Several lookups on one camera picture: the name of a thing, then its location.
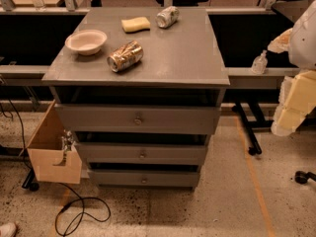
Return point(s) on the white shoe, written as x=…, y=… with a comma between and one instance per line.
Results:
x=8, y=230

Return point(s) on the middle grey drawer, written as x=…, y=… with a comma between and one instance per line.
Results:
x=141, y=153

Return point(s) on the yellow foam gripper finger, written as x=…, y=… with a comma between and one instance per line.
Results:
x=297, y=99
x=281, y=43

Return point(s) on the wooden box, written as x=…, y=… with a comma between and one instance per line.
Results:
x=50, y=159

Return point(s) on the clear sanitizer bottle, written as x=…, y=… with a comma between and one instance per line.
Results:
x=260, y=63

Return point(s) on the grey drawer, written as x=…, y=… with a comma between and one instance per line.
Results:
x=141, y=153
x=143, y=119
x=144, y=179

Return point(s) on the grey drawer cabinet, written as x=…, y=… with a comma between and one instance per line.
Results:
x=180, y=67

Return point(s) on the black chair caster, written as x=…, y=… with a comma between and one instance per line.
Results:
x=303, y=177

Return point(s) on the top grey drawer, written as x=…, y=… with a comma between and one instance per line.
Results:
x=143, y=119

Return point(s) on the silver crushed can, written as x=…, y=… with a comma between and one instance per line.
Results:
x=167, y=17

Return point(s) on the orange soda can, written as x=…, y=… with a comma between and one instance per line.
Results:
x=125, y=56

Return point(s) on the metal clamp in box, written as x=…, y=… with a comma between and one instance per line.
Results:
x=67, y=142

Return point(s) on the bottom grey drawer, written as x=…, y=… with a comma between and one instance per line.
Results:
x=144, y=179

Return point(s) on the yellow sponge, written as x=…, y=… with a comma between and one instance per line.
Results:
x=135, y=24

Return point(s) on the white paper bowl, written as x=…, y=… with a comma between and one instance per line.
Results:
x=86, y=42

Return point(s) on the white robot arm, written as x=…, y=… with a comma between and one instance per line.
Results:
x=302, y=46

